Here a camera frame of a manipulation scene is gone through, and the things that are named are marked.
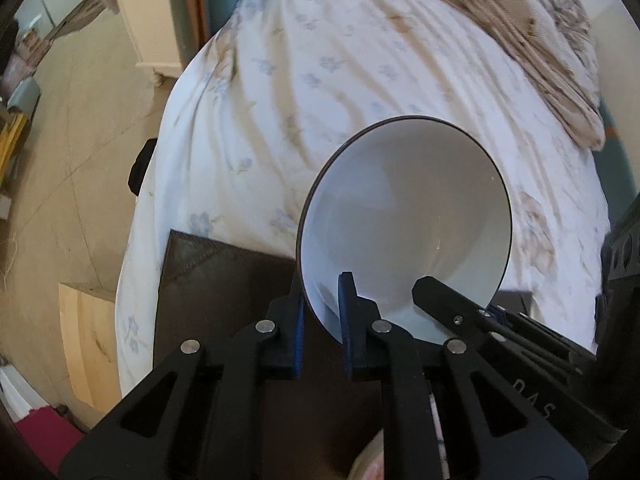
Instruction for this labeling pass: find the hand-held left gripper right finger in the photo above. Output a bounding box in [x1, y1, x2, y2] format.
[338, 271, 587, 480]

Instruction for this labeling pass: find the black mat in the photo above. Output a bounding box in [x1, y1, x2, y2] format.
[152, 229, 534, 480]

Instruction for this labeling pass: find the white bowl with blue rim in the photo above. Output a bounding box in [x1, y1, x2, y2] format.
[296, 116, 513, 346]

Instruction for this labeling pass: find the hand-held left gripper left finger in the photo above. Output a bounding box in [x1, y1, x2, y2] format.
[59, 292, 307, 480]

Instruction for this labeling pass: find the yellow wooden rack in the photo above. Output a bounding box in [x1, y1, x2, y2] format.
[0, 110, 27, 193]

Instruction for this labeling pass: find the light wooden board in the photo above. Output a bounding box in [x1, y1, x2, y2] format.
[58, 282, 124, 412]

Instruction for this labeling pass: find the white floral bed sheet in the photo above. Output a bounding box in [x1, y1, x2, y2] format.
[115, 0, 612, 403]

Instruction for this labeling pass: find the black object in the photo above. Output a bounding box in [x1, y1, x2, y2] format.
[128, 138, 158, 197]

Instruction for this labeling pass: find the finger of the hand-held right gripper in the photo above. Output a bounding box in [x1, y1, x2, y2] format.
[484, 305, 598, 376]
[412, 275, 496, 348]

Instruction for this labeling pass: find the beige printed blanket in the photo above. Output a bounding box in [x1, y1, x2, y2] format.
[385, 0, 607, 152]

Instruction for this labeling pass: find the cream wooden nightstand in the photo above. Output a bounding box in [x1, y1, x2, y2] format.
[84, 0, 202, 87]

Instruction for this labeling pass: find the grey bin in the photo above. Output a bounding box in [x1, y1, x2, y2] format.
[6, 77, 42, 112]

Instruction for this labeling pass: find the red cloth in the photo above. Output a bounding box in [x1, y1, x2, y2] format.
[12, 405, 87, 477]

